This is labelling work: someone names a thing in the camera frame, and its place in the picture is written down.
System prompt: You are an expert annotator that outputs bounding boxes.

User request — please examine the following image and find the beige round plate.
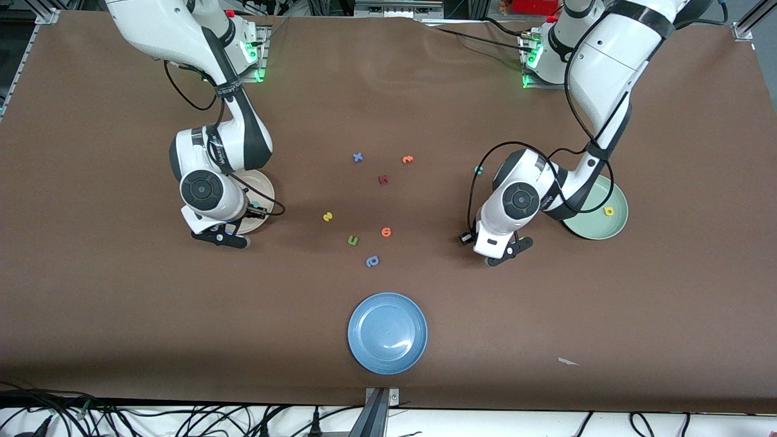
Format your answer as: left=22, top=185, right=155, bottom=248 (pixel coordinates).
left=229, top=169, right=276, bottom=235

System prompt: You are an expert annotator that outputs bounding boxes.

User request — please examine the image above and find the brown table cover sheet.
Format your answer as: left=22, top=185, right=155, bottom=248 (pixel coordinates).
left=0, top=9, right=777, bottom=412

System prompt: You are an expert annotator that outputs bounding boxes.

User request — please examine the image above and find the blue round plate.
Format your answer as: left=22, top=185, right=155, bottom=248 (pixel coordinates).
left=347, top=292, right=429, bottom=376

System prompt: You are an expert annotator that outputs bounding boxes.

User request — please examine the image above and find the green round plate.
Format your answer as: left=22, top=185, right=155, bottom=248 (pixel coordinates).
left=560, top=175, right=629, bottom=241

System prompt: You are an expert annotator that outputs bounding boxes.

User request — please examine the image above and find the grey metal box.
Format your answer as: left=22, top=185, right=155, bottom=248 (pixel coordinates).
left=354, top=0, right=444, bottom=19

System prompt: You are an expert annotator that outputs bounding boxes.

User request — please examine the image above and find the red box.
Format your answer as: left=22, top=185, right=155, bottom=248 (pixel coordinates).
left=510, top=0, right=559, bottom=16

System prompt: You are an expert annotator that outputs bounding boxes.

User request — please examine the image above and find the left arm wrist camera bar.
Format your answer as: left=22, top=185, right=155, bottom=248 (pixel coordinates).
left=485, top=236, right=534, bottom=267

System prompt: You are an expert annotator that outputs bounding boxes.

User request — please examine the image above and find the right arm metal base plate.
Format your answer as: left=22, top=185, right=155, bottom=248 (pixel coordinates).
left=240, top=24, right=268, bottom=83

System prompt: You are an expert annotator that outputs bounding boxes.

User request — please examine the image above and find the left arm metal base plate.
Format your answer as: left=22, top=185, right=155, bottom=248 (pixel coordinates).
left=522, top=33, right=571, bottom=92

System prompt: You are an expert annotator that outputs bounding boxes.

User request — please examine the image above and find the metal camera stand bracket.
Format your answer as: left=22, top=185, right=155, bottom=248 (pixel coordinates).
left=349, top=387, right=401, bottom=437

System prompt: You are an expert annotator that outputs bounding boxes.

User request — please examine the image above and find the black cable on table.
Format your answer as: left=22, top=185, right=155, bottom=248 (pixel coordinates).
left=422, top=17, right=535, bottom=55

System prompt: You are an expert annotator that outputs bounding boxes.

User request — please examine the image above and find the thick black cable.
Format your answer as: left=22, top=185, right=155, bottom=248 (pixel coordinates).
left=0, top=388, right=116, bottom=408

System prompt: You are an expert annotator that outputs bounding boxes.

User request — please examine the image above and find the aluminium frame profile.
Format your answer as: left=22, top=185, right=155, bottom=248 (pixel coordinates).
left=731, top=0, right=777, bottom=42

